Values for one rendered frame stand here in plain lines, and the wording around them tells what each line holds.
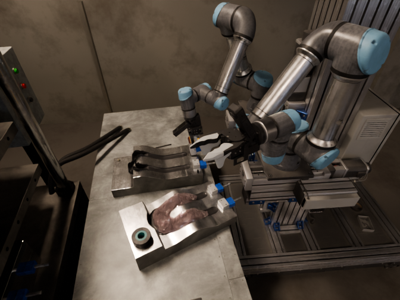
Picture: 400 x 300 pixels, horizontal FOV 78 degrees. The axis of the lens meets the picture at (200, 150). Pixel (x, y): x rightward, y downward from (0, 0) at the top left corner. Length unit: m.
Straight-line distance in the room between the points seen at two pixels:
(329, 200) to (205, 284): 0.69
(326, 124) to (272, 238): 1.16
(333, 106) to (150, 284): 0.98
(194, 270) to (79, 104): 2.77
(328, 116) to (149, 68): 2.41
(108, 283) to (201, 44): 2.48
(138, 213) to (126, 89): 2.24
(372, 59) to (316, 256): 1.43
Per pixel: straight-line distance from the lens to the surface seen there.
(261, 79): 1.52
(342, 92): 0.96
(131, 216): 1.22
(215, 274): 1.18
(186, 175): 1.37
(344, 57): 0.91
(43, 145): 1.38
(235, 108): 0.66
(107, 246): 1.30
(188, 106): 1.31
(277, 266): 1.88
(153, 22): 2.93
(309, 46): 0.95
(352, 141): 1.52
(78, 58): 3.23
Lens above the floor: 1.89
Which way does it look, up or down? 41 degrees down
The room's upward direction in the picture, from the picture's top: straight up
